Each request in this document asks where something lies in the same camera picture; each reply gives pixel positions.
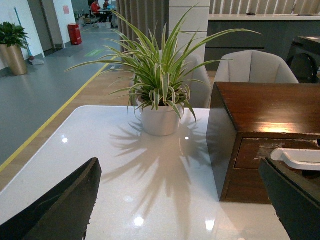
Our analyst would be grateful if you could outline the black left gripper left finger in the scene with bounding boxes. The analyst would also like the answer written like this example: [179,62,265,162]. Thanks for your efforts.
[0,157,102,240]

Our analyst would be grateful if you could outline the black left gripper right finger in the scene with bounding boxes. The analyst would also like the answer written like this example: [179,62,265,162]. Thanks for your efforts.
[258,157,320,240]

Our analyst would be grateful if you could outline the brown wooden drawer cabinet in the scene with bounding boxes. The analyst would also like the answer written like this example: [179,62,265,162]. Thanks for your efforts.
[206,82,320,204]

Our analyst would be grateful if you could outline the white plant pot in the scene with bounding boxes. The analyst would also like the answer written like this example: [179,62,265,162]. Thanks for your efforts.
[137,98,184,137]

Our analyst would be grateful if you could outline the grey armchair right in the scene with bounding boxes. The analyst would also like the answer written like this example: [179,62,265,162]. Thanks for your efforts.
[214,50,299,84]

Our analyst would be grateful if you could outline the dark chair far right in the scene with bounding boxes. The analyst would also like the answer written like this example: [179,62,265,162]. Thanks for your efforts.
[286,36,320,84]

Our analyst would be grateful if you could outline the gold tall planter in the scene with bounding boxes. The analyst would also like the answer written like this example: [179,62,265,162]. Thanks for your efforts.
[0,44,28,76]

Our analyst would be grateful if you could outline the green spider plant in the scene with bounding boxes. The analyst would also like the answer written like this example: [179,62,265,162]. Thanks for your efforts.
[78,11,246,119]

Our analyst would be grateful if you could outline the red bin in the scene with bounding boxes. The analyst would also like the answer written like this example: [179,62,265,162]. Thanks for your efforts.
[67,23,82,45]

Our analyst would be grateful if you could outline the green background potted plant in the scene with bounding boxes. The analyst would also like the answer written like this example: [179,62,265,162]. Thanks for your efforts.
[0,22,28,49]

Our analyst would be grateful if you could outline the grey counter with white top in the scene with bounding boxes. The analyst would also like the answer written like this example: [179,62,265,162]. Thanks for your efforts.
[204,14,320,61]

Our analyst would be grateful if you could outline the seated person in dark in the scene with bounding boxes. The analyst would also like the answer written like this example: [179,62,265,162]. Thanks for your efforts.
[103,0,114,29]

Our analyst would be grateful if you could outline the seated person in red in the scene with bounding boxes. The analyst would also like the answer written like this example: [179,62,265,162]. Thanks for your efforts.
[90,0,108,23]

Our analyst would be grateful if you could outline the blue handled mop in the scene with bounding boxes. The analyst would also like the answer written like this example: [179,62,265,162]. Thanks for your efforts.
[14,7,45,66]

